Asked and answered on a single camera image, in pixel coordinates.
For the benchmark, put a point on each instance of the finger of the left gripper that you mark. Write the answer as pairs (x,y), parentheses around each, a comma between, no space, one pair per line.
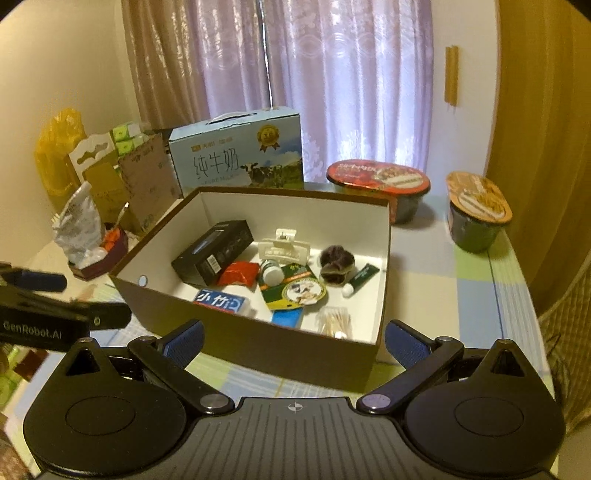
(103,315)
(36,280)

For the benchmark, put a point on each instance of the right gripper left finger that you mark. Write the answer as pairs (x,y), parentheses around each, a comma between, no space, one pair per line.
(163,363)

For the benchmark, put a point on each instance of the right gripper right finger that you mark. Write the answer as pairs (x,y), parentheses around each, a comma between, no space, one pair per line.
(426,361)

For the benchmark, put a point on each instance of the cotton swab bag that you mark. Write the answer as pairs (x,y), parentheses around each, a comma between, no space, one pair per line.
(334,322)

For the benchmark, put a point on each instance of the green ointment tube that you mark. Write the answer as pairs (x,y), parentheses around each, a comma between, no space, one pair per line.
(359,279)

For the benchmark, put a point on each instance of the dark brown scrunchie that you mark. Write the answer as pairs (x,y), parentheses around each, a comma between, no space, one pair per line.
(336,263)

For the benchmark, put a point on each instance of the white hair claw clip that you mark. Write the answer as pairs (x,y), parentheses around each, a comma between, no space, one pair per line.
(285,248)

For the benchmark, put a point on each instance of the brown cardboard sorting box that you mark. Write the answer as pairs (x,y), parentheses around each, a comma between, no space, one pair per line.
(161,301)

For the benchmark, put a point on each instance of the white crumpled plastic bag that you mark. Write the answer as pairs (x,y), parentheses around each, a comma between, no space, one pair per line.
(78,229)

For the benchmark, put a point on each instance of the dark red small tray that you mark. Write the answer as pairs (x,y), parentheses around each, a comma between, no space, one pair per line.
(104,258)

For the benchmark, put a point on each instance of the blue tissue packet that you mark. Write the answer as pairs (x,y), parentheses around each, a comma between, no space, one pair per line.
(222,301)

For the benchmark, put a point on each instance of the black product box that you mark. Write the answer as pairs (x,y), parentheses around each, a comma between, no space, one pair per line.
(202,263)

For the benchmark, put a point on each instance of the red snack packet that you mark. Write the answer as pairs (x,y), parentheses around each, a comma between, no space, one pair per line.
(239,273)

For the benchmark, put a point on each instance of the brown cardboard carton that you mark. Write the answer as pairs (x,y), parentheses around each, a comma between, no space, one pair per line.
(136,188)

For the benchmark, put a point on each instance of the small white green jar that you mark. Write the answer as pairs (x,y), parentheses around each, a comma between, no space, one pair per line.
(271,273)

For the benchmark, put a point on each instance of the green card with badge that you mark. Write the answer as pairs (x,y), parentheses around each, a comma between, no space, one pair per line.
(300,288)

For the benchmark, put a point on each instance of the quilted olive chair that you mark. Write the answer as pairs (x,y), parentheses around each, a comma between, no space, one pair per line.
(565,330)

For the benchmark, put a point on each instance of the yellow plastic bag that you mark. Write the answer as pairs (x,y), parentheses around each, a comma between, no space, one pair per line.
(58,138)

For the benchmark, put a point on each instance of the orange lid noodle bowl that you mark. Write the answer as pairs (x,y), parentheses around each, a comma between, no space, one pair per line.
(478,211)

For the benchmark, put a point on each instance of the red lid noodle bowl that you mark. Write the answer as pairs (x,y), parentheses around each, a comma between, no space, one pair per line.
(404,187)

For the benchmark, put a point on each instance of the green tissue packs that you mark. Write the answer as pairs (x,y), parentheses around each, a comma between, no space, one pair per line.
(127,137)

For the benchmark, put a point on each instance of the blue milk carton box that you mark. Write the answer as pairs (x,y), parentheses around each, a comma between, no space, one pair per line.
(259,149)

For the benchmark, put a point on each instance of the brown side curtain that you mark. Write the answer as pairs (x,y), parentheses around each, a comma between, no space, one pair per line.
(540,153)

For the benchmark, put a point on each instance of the purple window curtain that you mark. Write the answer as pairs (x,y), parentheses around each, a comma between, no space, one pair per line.
(359,73)

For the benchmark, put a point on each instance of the wooden wall hook strip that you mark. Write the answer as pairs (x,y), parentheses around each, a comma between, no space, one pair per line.
(452,75)

